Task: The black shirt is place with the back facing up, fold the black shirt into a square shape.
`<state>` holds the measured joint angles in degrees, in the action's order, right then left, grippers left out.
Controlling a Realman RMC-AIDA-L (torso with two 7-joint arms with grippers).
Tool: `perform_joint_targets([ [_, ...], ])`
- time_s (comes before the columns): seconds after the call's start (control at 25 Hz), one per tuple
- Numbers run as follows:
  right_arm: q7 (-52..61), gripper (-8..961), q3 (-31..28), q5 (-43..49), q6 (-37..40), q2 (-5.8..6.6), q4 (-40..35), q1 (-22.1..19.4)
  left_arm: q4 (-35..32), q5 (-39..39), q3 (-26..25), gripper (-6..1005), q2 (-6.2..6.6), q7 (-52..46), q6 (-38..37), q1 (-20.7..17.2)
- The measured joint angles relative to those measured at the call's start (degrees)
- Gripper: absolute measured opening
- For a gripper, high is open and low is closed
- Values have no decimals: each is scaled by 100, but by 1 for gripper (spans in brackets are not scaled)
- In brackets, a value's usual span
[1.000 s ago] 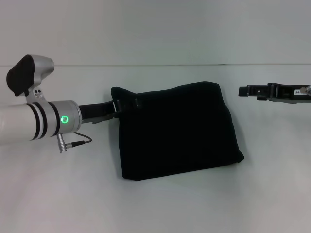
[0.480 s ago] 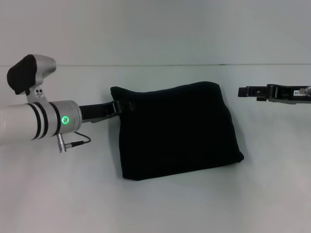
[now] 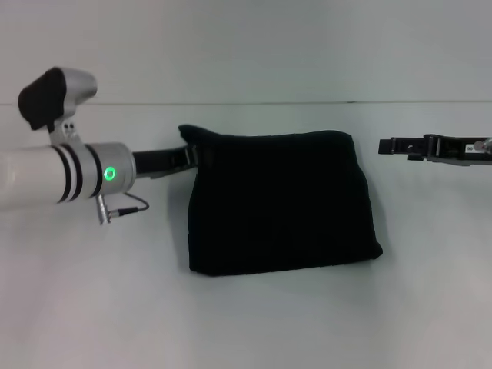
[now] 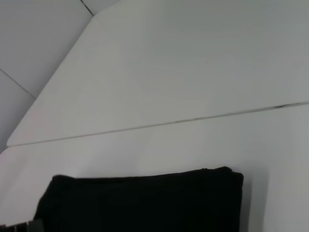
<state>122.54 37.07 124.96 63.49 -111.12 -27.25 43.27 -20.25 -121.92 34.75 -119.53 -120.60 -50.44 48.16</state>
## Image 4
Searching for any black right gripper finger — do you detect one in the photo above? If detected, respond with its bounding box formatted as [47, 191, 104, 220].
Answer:
[0, 214, 46, 232]

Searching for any black t-shirt with FREE print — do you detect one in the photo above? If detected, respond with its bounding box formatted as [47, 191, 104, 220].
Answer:
[35, 166, 244, 232]

